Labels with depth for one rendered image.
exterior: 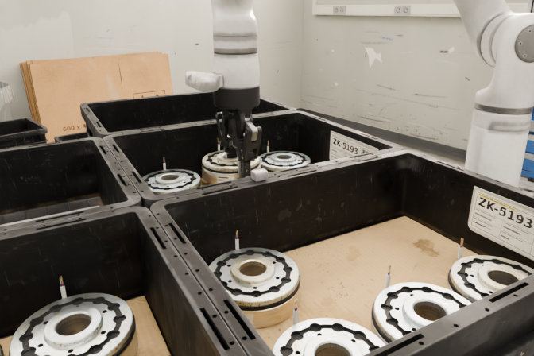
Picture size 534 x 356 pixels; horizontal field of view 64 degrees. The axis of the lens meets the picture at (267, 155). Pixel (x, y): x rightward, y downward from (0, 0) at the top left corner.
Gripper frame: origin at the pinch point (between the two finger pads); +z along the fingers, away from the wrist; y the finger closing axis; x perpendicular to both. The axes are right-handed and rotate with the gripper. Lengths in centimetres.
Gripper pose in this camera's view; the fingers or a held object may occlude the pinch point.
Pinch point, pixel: (237, 167)
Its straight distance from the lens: 73.8
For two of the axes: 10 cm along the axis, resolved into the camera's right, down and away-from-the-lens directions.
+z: 0.0, 9.5, 3.2
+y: -4.7, -2.8, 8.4
